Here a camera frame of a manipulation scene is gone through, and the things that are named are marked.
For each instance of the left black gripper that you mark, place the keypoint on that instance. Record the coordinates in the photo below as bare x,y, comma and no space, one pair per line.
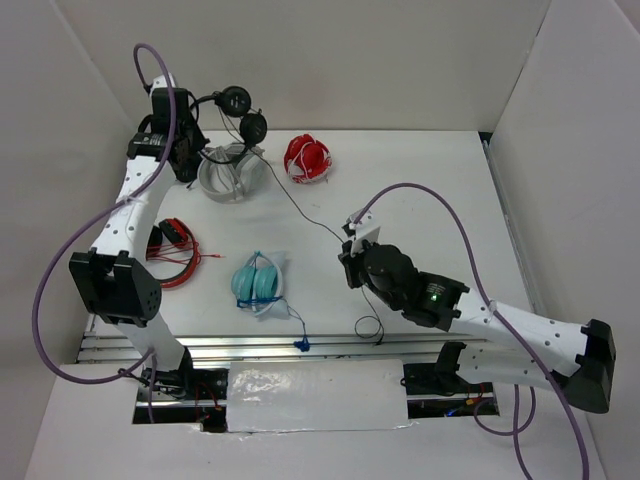
199,139

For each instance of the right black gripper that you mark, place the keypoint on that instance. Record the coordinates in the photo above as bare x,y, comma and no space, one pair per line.
350,262

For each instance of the black wired headphones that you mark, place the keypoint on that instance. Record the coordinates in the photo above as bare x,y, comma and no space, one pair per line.
235,102

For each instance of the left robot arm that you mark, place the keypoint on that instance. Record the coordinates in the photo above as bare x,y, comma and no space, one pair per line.
111,276

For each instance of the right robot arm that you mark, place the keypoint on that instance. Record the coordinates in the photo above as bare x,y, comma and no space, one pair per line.
578,359

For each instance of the black headphones at back left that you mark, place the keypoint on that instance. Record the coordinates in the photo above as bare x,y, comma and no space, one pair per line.
186,168

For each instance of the grey white headphones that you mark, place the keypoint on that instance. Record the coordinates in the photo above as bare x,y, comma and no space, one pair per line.
229,173

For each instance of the red black headphones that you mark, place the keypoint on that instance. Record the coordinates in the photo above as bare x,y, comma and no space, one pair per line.
172,241

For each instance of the red wrapped headphones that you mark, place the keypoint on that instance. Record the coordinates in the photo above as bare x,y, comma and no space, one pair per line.
307,160

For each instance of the teal white headphones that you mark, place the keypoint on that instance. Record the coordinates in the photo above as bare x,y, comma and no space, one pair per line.
259,289

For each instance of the white foil-covered panel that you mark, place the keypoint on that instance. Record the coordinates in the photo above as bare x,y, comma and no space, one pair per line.
327,395

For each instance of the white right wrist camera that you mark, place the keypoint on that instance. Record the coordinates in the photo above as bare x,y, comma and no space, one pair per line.
361,226

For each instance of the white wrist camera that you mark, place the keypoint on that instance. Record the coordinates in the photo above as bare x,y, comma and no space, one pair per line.
361,226
160,82

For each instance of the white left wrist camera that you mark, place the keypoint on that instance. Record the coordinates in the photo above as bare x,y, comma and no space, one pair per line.
160,82

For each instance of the aluminium rail frame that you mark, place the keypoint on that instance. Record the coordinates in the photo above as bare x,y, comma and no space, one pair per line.
96,349

